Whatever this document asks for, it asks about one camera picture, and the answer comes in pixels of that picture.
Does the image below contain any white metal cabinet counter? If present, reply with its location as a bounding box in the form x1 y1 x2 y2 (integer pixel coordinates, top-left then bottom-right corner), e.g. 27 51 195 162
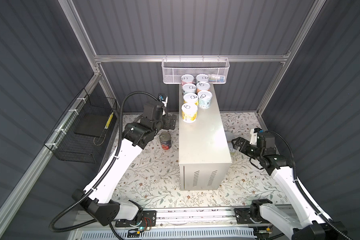
179 86 232 191

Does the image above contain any orange labelled can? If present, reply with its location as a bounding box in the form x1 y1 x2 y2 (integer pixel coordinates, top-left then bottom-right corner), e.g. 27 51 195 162
196 82 211 93

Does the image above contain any small can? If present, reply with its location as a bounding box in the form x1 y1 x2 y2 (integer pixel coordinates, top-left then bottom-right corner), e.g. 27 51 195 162
183 93 199 106

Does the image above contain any white wire mesh basket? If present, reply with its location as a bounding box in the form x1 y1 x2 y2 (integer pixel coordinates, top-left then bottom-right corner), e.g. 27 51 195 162
161 58 230 85

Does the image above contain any light blue labelled can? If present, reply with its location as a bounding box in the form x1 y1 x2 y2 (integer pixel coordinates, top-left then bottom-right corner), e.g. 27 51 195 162
182 84 197 95

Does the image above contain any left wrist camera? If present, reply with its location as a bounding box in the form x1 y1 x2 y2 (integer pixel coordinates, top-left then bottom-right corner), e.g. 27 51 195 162
158 93 168 107

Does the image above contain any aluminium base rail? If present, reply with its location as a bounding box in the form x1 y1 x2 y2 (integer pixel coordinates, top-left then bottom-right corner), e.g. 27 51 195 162
74 205 316 232

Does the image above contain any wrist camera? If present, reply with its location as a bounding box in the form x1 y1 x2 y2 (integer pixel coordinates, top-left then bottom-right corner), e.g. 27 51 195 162
250 128 263 146
158 93 168 107

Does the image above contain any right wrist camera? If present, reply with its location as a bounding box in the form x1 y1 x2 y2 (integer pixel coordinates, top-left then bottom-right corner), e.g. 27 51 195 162
250 128 263 146

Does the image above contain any black wire wall basket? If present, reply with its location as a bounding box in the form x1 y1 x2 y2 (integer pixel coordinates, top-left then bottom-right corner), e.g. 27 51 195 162
44 90 118 164

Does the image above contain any dark bare-lid tin can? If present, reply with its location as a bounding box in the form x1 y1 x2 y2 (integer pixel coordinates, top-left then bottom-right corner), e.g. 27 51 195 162
159 132 172 150

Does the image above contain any teal labelled can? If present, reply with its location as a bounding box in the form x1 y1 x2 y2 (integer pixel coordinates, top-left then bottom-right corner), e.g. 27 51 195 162
196 74 209 83

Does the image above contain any yellow labelled can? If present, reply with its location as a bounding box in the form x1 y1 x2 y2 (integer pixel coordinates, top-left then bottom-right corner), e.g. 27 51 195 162
181 103 198 123

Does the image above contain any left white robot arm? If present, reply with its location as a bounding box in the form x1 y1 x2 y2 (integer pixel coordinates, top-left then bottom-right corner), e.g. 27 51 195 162
49 91 177 233

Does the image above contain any yellow can far right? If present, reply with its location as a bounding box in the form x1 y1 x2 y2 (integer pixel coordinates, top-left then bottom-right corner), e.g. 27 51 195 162
225 131 235 143

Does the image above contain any yellow marker in basket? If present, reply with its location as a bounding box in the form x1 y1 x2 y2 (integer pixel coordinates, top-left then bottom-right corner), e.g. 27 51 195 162
105 112 114 130

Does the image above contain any green labelled can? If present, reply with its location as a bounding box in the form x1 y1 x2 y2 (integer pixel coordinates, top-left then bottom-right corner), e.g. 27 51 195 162
228 142 236 155

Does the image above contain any pink labelled can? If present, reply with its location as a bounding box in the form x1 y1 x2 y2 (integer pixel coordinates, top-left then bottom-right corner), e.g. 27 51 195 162
181 74 194 86

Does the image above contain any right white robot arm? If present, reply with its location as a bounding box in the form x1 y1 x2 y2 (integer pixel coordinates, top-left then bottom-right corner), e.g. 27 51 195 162
231 128 350 240

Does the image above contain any white lidded can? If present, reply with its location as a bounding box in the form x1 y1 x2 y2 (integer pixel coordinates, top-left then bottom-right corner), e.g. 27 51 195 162
198 91 213 109

